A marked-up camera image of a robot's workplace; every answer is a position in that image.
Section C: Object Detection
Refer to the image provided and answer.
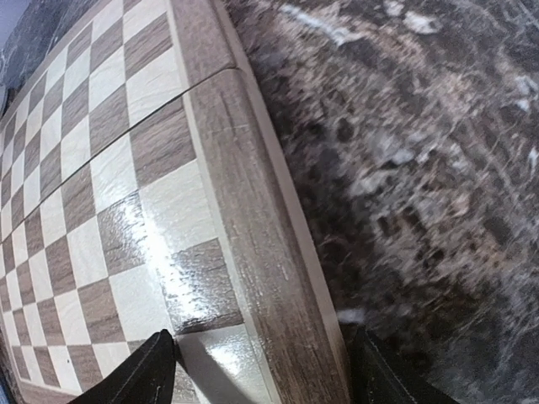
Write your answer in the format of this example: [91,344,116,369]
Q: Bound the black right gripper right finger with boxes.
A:
[352,328,456,404]

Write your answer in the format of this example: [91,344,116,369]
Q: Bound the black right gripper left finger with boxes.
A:
[71,329,176,404]

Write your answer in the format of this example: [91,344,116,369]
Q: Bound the wooden chess board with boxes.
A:
[1,1,351,403]

